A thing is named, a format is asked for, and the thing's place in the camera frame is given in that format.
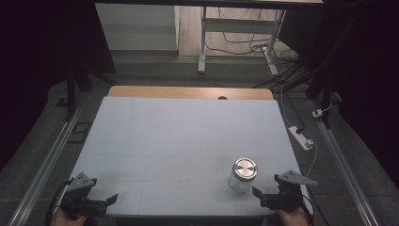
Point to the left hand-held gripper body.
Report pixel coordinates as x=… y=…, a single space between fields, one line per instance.
x=78 y=183

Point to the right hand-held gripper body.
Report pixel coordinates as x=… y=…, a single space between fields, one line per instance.
x=287 y=196

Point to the clear glass jar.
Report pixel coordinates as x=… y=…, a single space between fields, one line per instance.
x=238 y=185

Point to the silver metal jar lid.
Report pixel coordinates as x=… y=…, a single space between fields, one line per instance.
x=245 y=169

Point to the person's right hand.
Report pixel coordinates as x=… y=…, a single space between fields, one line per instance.
x=295 y=219

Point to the person's left hand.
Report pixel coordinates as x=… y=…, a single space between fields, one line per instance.
x=67 y=220

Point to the white power strip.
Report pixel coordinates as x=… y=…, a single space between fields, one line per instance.
x=300 y=137

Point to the pale blue table board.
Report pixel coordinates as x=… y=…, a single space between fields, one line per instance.
x=188 y=141

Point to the small white plug adapter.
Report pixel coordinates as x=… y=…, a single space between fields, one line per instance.
x=317 y=113

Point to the black stand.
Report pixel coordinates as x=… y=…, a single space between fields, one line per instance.
x=71 y=94
x=323 y=94

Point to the black curtain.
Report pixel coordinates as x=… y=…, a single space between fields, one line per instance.
x=360 y=78
x=47 y=62

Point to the wooden table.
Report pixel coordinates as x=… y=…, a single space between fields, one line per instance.
x=175 y=92

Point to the metal floor rail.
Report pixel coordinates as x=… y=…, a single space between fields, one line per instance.
x=47 y=166
x=343 y=166

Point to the white desk frame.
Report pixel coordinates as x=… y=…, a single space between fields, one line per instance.
x=238 y=25

